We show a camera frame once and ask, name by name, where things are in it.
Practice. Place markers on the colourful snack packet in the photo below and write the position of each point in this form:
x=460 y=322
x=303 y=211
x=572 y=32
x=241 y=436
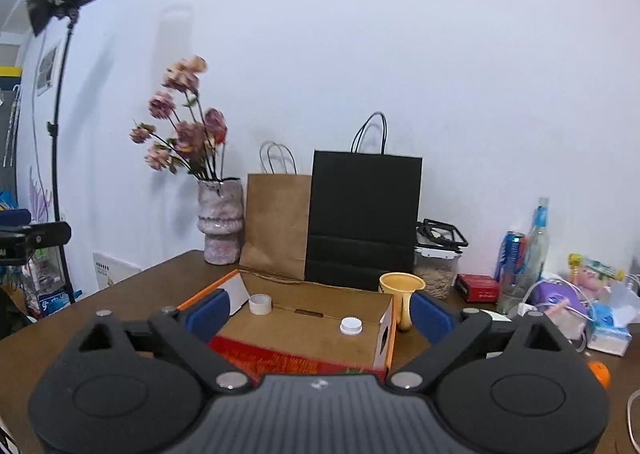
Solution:
x=591 y=274

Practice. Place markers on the clear food container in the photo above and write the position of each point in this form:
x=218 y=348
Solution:
x=439 y=246

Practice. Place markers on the dried pink flowers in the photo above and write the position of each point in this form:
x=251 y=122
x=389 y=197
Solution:
x=183 y=135

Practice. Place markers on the orange fruit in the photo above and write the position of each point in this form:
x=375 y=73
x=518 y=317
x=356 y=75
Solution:
x=601 y=372

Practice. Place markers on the white purple box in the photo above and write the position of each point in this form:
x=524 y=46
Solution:
x=564 y=304

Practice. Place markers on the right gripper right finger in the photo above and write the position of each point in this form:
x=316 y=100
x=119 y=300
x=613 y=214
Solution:
x=456 y=337

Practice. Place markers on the white tape roll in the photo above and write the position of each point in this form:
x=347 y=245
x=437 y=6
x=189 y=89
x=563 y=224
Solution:
x=260 y=304

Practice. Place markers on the white ribbed cap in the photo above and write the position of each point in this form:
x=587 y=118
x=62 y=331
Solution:
x=351 y=326

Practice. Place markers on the small red box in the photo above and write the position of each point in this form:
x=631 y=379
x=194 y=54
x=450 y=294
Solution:
x=477 y=288

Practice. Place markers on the black paper bag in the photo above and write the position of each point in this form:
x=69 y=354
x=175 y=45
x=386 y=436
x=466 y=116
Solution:
x=362 y=214

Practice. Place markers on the clear glass bottle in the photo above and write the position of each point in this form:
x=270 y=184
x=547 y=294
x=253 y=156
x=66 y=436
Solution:
x=536 y=251

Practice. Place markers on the blue soda can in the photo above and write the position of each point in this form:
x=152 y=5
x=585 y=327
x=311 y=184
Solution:
x=510 y=257

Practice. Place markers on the brown paper bag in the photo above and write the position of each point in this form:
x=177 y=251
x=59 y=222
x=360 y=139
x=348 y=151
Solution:
x=277 y=214

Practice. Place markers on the red cardboard box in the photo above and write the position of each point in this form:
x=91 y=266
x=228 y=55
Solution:
x=301 y=335

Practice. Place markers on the blue tissue pack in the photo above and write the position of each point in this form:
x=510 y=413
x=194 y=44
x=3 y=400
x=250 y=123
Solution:
x=602 y=334

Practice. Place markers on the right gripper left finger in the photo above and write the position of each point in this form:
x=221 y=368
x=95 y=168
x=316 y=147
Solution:
x=183 y=338

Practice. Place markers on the pink ceramic vase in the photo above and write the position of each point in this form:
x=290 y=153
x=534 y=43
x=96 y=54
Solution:
x=221 y=219

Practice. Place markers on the yellow mug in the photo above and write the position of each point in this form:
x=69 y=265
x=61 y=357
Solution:
x=401 y=286

